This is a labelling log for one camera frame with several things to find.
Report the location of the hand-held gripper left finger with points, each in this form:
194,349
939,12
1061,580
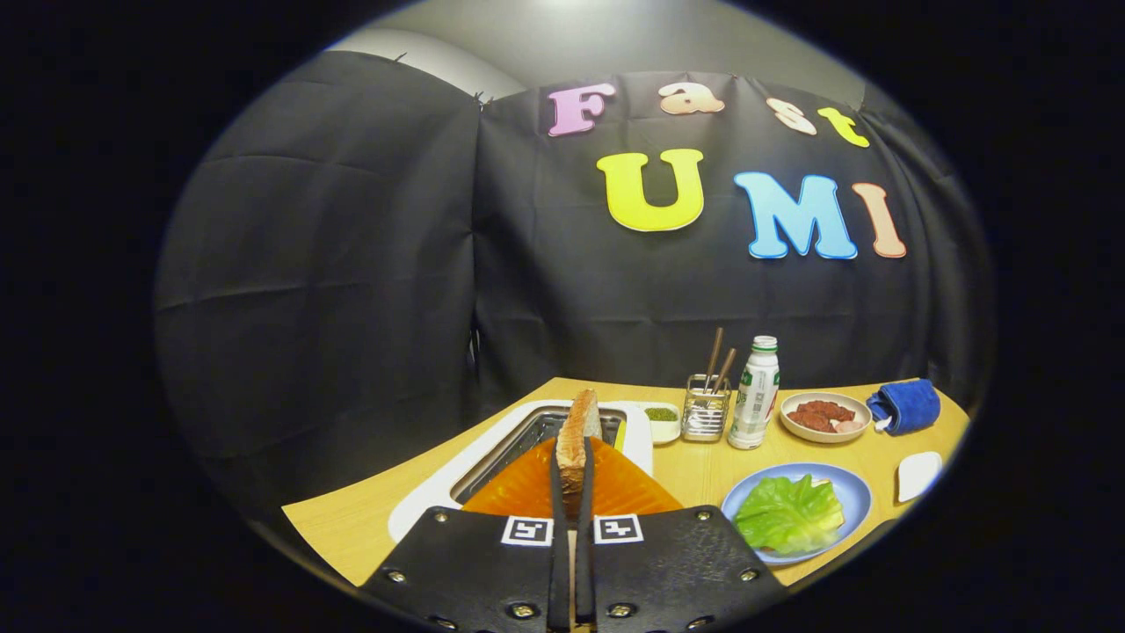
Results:
560,563

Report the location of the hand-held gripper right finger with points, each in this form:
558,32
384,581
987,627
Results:
584,563

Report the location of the toasted bread slice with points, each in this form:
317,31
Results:
576,440

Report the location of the green lettuce leaf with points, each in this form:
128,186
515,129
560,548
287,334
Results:
787,514

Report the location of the white toaster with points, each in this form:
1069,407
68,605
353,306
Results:
422,514

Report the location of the white divided bean dish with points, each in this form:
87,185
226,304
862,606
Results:
661,431

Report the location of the white drink bottle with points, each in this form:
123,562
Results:
754,404

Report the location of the brown chopstick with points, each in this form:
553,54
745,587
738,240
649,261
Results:
714,356
726,367

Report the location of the brown meat piece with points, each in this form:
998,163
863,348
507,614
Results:
804,420
835,411

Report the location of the beige round plate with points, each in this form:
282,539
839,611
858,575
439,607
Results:
826,436

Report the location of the blue round plate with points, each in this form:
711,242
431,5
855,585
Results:
848,492

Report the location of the pink ham slice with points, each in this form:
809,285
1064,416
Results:
851,426

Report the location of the small white plate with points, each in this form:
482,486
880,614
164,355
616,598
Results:
918,475

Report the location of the blue folded towel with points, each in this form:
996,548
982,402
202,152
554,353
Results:
910,406

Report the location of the black backdrop cloth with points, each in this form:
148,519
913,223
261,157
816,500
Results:
352,264

